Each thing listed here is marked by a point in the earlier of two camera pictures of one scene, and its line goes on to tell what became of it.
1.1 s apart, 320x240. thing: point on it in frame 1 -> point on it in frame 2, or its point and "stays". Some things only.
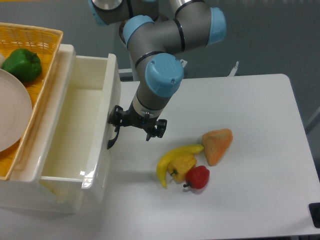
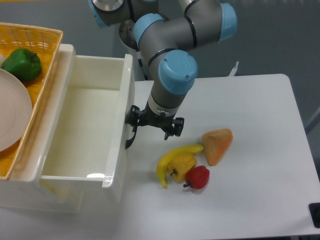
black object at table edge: x=314 y=212 stays
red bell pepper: x=197 y=177 stays
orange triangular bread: x=215 y=143 stays
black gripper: x=117 y=117 -> x=134 y=116
